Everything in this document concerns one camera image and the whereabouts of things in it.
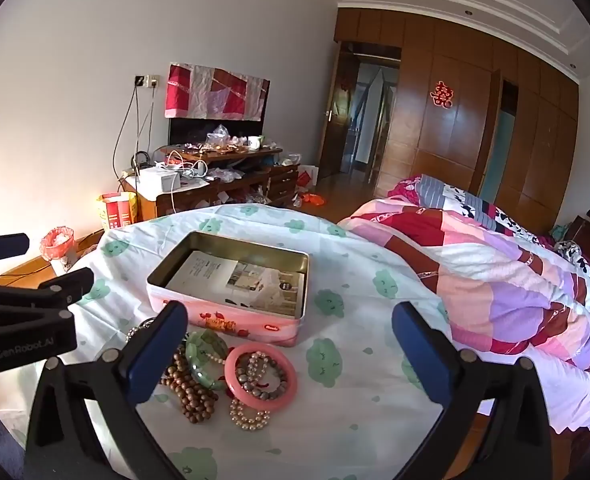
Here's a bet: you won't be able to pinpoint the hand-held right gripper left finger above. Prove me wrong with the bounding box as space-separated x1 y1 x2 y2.
22 300 190 480

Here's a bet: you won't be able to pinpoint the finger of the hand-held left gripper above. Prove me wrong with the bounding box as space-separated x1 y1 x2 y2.
0 232 30 263
0 267 94 322

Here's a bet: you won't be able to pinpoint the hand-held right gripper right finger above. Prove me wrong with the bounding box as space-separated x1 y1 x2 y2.
391 301 556 480

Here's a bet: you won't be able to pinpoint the silver chain bracelet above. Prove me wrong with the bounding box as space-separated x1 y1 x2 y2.
126 317 158 346

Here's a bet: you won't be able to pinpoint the brown wooden bead bracelet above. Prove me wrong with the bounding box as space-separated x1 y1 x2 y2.
161 342 220 425

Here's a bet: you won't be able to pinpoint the green jade bangle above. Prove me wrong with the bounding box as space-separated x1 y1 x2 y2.
185 329 230 392

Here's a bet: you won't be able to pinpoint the pink bangle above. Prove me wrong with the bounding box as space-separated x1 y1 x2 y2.
224 342 298 411

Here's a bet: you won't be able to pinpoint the pink tin box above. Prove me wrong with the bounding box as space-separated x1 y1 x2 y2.
146 231 310 348

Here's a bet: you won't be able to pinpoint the grey bead bracelet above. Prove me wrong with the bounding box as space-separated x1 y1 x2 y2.
236 352 290 396

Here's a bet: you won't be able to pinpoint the cream pearl bracelet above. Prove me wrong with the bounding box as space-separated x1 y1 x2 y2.
229 351 272 432

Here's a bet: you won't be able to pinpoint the trash bin with red bag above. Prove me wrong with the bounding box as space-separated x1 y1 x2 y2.
40 227 78 273

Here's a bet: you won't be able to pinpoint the yellow red waste bin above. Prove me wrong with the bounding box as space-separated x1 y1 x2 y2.
97 191 139 231

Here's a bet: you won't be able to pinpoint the pink patchwork quilt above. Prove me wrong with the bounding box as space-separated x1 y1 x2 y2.
337 174 590 433

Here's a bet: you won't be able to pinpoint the printed paper booklet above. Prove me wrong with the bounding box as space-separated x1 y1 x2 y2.
166 250 306 318

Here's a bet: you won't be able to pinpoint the white green-cloud bedsheet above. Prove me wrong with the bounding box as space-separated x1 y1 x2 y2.
0 204 476 480

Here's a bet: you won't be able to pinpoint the white box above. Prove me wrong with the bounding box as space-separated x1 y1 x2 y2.
138 166 178 197

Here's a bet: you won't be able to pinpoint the black television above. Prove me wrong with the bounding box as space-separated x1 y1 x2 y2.
169 115 266 148

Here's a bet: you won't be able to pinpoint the clear plastic bag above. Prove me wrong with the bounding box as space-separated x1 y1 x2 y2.
207 125 232 149

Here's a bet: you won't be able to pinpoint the wooden tv cabinet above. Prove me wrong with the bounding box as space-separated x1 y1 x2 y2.
120 146 300 222

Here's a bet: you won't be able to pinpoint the white red paper bag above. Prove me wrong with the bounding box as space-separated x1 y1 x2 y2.
297 165 320 191

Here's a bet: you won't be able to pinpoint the wooden wardrobe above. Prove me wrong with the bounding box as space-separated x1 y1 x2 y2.
335 7 580 236

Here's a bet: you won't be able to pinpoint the red white cloth cover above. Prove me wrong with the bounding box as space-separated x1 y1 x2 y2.
165 62 270 122

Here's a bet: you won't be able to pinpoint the wooden door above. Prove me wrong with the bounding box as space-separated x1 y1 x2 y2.
317 42 360 181

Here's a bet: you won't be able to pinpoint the red paper-cut sticker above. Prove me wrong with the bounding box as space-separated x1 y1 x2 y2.
429 80 453 108

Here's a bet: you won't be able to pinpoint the grey hanging cables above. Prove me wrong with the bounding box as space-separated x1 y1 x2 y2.
114 85 156 181

